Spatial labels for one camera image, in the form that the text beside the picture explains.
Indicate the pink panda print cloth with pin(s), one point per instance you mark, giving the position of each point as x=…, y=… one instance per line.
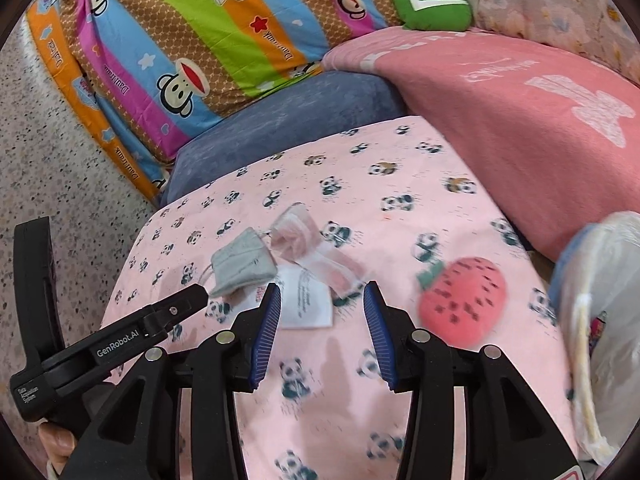
x=400, y=185

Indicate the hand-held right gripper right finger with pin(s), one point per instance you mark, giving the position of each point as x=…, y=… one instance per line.
x=380, y=335

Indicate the watermelon plush toy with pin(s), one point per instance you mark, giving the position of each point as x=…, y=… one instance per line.
x=465, y=300

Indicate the person's left hand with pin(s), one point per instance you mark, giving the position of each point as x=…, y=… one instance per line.
x=55, y=440

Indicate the pink blanket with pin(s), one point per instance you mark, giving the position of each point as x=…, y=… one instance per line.
x=500, y=135

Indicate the green round cushion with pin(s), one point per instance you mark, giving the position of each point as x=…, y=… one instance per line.
x=435, y=15

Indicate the colourful monkey print pillow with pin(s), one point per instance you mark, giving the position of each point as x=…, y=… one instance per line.
x=200, y=35

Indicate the bin with white plastic bag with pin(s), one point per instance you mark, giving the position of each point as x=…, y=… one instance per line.
x=610, y=385

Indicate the grey floral blanket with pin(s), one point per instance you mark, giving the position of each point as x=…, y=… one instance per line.
x=550, y=10

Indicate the blue cushion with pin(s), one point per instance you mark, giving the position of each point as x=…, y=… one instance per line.
x=300, y=110

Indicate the grey face mask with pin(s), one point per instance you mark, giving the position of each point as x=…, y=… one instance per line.
x=240, y=267

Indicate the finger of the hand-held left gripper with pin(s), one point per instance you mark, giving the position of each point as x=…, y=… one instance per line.
x=182, y=305
x=37, y=285

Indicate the clear plastic wrapper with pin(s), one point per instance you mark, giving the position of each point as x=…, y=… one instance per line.
x=295, y=230

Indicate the white paper tag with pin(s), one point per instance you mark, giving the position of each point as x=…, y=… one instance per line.
x=305, y=300

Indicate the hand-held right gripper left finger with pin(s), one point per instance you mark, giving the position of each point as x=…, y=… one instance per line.
x=267, y=330

